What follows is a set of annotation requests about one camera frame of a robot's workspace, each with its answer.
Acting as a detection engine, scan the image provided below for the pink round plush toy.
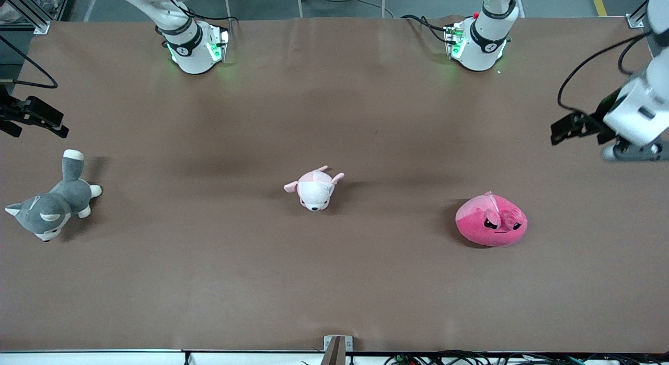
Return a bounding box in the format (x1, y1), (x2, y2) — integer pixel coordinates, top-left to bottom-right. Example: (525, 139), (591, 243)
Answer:
(455, 191), (528, 248)

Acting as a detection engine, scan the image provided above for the grey husky plush toy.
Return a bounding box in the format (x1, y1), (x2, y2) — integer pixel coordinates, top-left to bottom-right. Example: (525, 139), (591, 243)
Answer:
(5, 149), (103, 243)

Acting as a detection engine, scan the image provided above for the white pink plush puppy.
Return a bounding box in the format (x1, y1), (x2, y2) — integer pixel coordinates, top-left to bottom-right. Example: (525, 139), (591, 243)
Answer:
(284, 165), (345, 212)

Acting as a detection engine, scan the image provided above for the brown table mat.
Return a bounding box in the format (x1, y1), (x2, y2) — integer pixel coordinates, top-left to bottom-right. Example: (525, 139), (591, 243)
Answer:
(0, 15), (669, 353)

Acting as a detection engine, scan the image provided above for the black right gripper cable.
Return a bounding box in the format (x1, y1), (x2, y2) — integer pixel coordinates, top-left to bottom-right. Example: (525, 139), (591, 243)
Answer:
(0, 36), (58, 89)

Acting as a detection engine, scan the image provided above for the aluminium frame profile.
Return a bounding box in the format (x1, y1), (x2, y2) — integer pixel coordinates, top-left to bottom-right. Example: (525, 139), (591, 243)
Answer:
(0, 0), (51, 35)
(626, 0), (656, 29)

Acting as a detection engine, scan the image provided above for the black left base cable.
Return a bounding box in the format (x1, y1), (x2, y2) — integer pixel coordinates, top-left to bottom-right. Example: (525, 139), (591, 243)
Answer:
(401, 14), (450, 44)

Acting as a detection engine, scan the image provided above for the white table edge rail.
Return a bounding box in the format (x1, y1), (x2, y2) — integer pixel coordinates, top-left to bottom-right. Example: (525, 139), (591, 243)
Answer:
(0, 349), (669, 365)

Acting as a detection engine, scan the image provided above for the black cable bundle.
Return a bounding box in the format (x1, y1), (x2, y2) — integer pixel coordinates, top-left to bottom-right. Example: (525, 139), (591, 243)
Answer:
(384, 349), (669, 365)

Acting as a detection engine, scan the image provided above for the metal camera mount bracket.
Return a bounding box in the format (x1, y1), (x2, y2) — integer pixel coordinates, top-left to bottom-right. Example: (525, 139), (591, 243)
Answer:
(323, 335), (353, 365)

